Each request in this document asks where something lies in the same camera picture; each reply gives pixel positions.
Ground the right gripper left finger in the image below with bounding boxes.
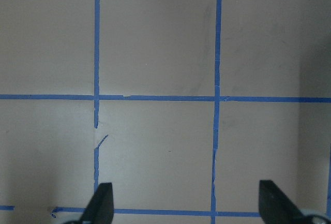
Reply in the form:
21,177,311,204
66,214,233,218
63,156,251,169
79,183,114,224

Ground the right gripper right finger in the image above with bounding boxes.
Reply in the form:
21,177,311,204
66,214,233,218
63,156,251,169
259,180,306,224

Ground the brown paper table cover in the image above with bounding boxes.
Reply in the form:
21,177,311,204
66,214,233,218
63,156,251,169
1,0,330,223

